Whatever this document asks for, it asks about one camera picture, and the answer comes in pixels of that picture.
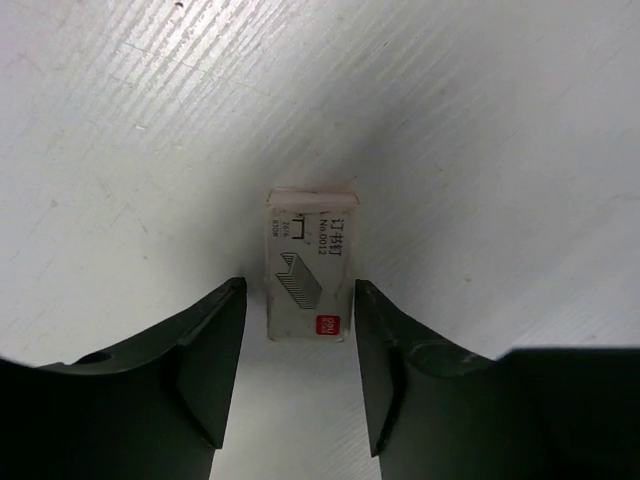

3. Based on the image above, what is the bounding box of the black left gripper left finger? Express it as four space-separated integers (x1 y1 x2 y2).
1 277 247 479

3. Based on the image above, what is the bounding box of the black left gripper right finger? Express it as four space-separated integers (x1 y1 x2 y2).
354 280 639 479

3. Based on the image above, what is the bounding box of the small white eraser box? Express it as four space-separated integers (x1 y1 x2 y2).
266 189 360 342

